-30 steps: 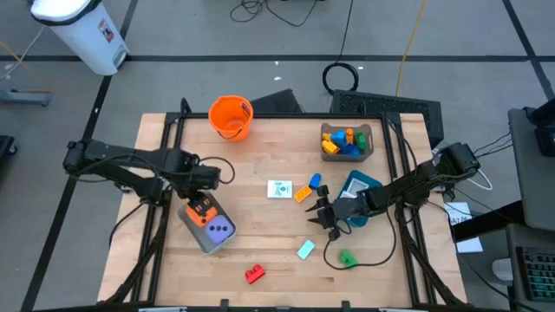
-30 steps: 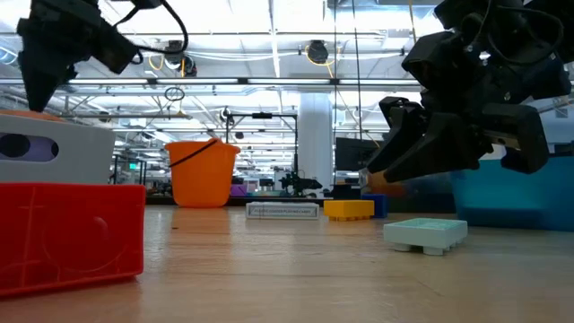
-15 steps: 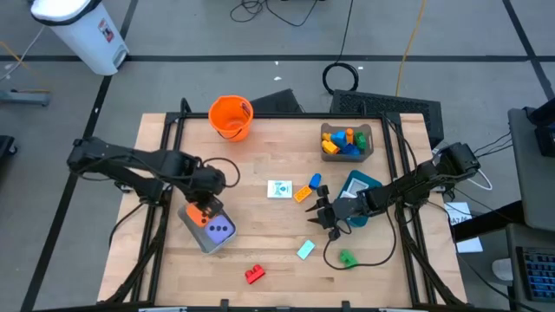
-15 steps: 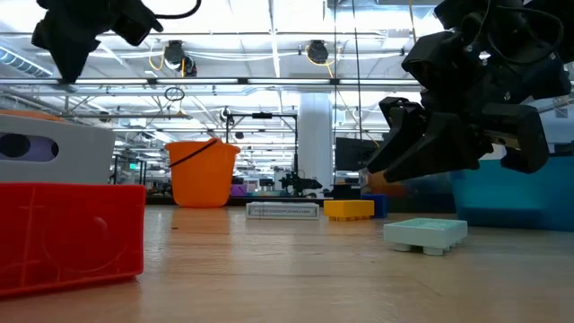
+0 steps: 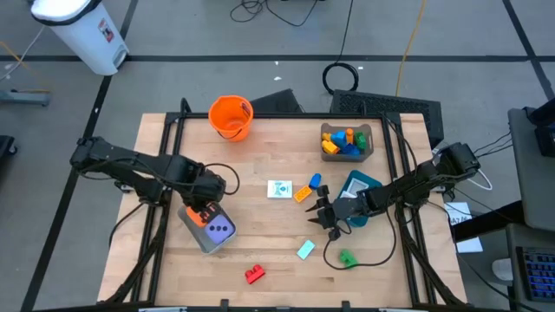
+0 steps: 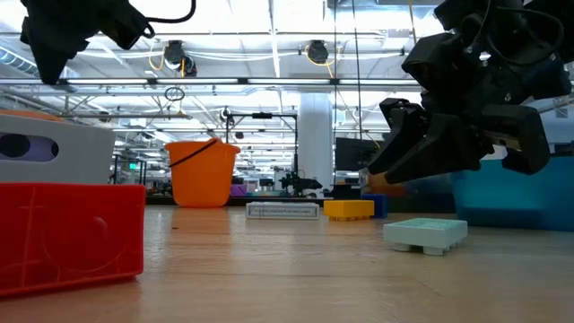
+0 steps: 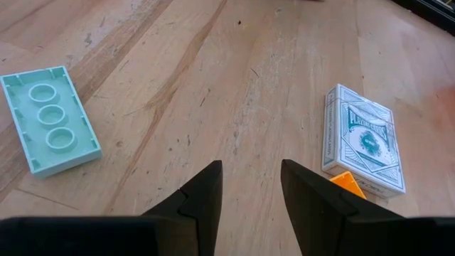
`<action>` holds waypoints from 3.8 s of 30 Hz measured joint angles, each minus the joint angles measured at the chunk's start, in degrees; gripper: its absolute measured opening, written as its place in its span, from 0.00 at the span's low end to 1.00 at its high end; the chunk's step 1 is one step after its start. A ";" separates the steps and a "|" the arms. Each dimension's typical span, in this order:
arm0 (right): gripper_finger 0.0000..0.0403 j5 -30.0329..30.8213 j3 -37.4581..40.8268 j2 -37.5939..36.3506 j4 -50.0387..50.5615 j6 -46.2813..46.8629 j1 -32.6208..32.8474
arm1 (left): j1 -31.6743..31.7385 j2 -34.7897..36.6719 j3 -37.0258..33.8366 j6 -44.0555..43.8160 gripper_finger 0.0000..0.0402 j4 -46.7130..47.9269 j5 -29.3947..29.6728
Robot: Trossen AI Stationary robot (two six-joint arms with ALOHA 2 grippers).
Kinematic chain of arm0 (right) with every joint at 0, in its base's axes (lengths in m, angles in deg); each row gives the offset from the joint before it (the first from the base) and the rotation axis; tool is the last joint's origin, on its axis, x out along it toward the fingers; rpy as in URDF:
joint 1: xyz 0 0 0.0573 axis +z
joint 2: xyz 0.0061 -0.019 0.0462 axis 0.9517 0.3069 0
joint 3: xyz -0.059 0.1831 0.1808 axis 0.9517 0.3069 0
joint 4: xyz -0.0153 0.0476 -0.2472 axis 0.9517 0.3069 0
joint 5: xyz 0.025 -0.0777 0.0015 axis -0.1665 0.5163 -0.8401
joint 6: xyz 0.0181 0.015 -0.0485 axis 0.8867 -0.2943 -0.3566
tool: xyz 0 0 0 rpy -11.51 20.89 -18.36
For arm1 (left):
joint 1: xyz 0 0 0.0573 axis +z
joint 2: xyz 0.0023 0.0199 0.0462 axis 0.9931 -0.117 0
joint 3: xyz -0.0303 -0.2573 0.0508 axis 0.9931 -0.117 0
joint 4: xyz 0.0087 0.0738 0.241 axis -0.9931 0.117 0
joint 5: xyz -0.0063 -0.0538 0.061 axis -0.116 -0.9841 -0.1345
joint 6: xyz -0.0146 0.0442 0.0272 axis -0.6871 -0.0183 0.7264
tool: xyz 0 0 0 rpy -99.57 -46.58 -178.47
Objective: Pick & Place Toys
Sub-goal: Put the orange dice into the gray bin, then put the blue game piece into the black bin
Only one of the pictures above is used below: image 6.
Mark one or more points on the white card packet blue print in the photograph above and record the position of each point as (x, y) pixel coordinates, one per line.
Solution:
(282, 211)

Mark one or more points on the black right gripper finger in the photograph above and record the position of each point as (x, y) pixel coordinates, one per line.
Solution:
(444, 148)
(403, 125)

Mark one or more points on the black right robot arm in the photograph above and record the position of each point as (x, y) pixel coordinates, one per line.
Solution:
(551, 27)

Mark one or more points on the blue rounded toy block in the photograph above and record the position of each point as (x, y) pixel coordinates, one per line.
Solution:
(381, 205)

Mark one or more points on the black background rig frame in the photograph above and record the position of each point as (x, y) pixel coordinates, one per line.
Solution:
(262, 115)

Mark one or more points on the black background camera device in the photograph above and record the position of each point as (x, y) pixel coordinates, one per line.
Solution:
(298, 183)

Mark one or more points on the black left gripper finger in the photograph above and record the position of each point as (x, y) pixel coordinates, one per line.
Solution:
(54, 65)

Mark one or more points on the white building pillar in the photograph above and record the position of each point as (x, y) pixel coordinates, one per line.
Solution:
(316, 143)

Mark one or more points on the purple soft die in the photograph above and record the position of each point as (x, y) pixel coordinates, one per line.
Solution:
(38, 149)

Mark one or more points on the teal plastic bin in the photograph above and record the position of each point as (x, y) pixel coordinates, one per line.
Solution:
(515, 202)

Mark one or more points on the pale cyan brick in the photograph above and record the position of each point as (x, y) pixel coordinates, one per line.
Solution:
(426, 231)

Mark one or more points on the red toy brick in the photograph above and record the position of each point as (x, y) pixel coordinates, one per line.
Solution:
(67, 238)

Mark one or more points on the orange-yellow studded brick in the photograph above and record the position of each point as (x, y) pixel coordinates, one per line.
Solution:
(349, 210)

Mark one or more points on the purple storage box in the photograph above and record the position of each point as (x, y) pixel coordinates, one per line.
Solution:
(239, 189)

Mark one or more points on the light grey plastic bin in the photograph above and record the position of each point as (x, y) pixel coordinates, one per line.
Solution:
(85, 157)

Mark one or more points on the black monitor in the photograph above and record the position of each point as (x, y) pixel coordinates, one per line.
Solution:
(352, 154)

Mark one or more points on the orange plastic bucket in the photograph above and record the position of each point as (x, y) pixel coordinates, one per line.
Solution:
(202, 179)

